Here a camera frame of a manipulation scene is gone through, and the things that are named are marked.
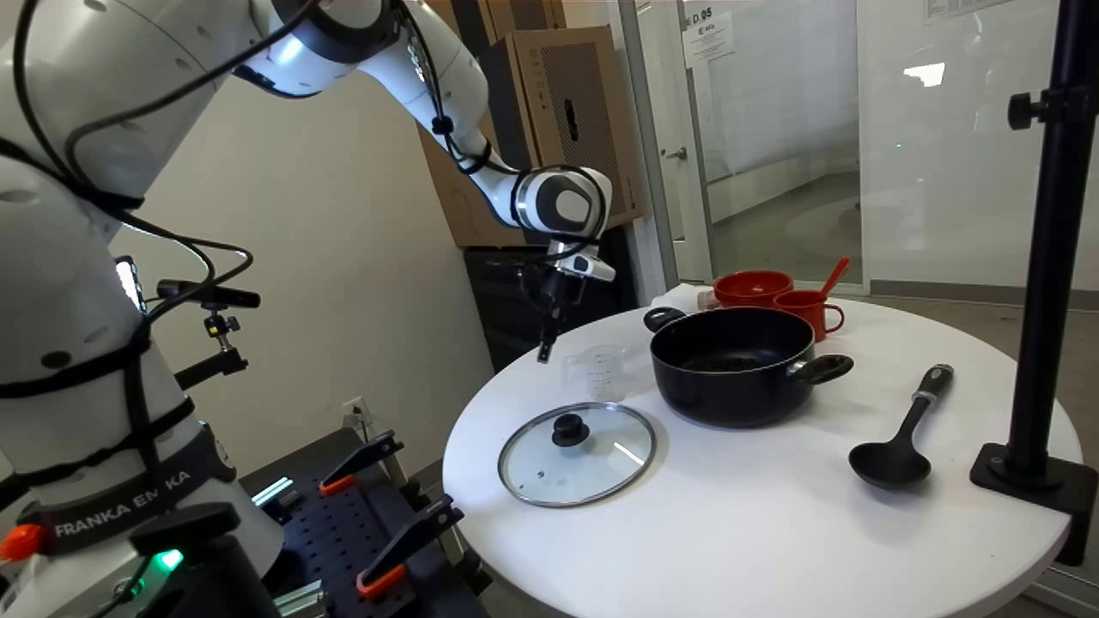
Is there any black camera stand pole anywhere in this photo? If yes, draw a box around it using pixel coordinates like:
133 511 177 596
968 0 1099 567

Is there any black plastic ladle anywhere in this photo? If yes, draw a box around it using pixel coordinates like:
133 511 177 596
847 364 954 488

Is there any glass pot lid black knob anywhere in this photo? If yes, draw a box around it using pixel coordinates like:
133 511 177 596
499 401 658 509

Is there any white cloth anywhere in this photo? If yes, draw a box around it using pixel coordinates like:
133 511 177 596
656 282 714 311

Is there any red spoon in mug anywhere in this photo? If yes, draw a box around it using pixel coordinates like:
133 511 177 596
819 257 850 298

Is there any red mug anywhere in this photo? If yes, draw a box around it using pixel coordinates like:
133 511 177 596
775 293 846 340

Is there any black orange clamp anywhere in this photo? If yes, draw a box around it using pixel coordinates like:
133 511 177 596
355 498 462 602
316 434 406 498

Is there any side camera on mount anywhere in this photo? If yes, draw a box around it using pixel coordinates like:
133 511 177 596
158 277 260 390

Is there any cardboard boxes stack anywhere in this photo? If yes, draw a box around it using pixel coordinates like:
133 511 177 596
424 0 639 228

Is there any red bowl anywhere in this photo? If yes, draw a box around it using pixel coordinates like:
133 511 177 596
714 272 794 309

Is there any clear plastic jar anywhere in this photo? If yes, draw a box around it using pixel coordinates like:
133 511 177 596
564 347 617 399

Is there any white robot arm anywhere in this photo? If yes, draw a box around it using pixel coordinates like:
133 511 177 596
0 0 614 618

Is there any black storage crate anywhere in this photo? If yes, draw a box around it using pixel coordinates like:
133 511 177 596
462 230 639 367

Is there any wall power outlet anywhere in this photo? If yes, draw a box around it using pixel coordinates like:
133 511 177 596
339 395 366 430

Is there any black cooking pot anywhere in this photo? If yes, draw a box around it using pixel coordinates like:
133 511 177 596
642 306 854 426

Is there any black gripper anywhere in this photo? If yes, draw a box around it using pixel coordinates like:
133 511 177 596
537 244 614 364

